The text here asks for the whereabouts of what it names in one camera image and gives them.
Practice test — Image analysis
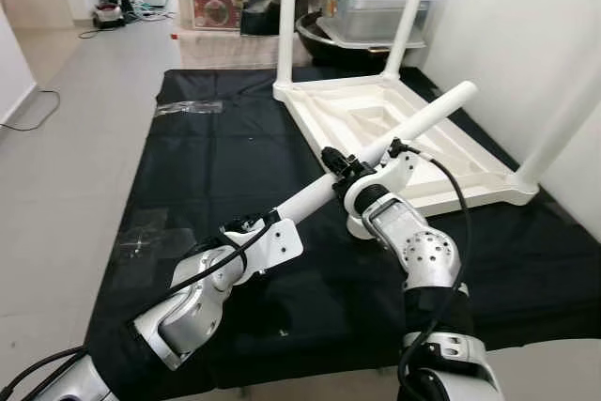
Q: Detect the white plastic children table top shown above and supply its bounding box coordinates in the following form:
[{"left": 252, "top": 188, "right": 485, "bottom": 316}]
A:
[{"left": 272, "top": 72, "right": 541, "bottom": 216}]

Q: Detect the clear plastic storage box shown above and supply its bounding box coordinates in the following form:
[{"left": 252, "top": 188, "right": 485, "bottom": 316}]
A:
[{"left": 319, "top": 0, "right": 438, "bottom": 45}]

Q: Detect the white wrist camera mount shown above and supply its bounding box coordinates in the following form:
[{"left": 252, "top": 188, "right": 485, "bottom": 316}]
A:
[
  {"left": 343, "top": 152, "right": 424, "bottom": 238},
  {"left": 239, "top": 218, "right": 306, "bottom": 275}
]

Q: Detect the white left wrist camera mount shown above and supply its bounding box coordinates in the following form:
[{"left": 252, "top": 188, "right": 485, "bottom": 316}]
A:
[{"left": 239, "top": 218, "right": 306, "bottom": 275}]

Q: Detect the black wok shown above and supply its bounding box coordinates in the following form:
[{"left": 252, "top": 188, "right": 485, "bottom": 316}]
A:
[{"left": 296, "top": 11, "right": 428, "bottom": 69}]

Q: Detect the white floor cable bundle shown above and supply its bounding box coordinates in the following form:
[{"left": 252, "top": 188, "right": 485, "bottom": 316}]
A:
[{"left": 127, "top": 0, "right": 175, "bottom": 24}]

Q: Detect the black tablecloth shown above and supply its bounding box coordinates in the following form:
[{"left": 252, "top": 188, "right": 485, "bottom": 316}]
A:
[{"left": 85, "top": 68, "right": 601, "bottom": 393}]

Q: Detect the small floor appliance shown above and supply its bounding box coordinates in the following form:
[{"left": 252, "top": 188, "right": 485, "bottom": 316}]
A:
[{"left": 92, "top": 5, "right": 128, "bottom": 28}]

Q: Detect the beige covered low bench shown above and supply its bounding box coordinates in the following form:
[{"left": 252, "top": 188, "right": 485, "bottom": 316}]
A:
[{"left": 174, "top": 27, "right": 311, "bottom": 69}]

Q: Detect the thin black floor cable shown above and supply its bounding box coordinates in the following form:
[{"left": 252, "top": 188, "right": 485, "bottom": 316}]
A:
[{"left": 0, "top": 89, "right": 62, "bottom": 131}]

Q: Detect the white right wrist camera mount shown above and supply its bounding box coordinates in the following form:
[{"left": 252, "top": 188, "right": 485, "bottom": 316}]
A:
[{"left": 343, "top": 152, "right": 424, "bottom": 238}]

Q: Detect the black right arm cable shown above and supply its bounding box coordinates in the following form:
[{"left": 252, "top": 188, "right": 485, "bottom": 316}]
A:
[{"left": 394, "top": 143, "right": 470, "bottom": 401}]

